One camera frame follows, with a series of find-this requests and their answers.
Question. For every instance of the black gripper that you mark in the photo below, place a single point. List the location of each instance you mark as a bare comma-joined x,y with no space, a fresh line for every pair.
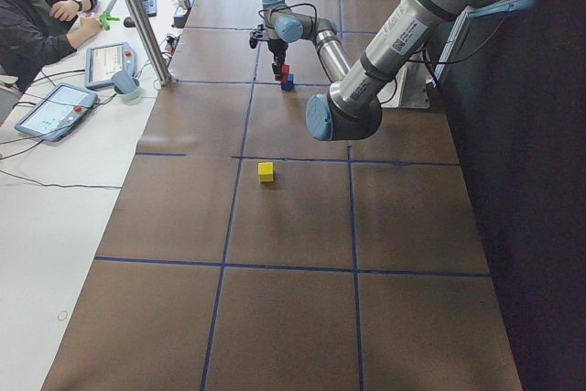
276,48

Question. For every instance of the red wooden block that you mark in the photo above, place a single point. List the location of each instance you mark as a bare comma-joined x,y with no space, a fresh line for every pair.
286,69

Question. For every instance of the blue wooden block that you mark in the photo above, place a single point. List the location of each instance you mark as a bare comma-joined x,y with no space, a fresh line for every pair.
287,83

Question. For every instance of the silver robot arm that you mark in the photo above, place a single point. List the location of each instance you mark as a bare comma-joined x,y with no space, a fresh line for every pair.
350,109

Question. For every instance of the yellow wooden block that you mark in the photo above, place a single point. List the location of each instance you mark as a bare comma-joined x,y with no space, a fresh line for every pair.
265,172

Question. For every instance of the blue plastic cup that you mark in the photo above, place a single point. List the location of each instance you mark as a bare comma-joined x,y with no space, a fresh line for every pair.
124,83

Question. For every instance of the black computer mouse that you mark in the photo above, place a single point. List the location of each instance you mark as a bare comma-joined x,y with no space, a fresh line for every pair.
129,22

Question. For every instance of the far teach pendant tablet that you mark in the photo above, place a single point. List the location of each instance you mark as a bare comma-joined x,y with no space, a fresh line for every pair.
103,62

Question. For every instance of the teach pendant tablet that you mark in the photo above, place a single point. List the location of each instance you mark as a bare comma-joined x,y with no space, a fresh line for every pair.
58,113
103,62

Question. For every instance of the green plastic tool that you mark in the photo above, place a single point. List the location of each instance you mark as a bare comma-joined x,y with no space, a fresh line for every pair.
106,19

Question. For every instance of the near teach pendant tablet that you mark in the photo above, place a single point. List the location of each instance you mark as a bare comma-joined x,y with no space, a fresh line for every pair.
58,113

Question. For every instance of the seated person black jacket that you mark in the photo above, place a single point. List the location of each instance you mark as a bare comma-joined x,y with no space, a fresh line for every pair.
37,33

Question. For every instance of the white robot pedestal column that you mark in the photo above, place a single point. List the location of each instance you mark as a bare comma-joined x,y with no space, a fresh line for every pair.
409,90

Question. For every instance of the aluminium frame post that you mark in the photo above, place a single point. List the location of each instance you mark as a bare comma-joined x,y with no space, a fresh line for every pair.
148,38

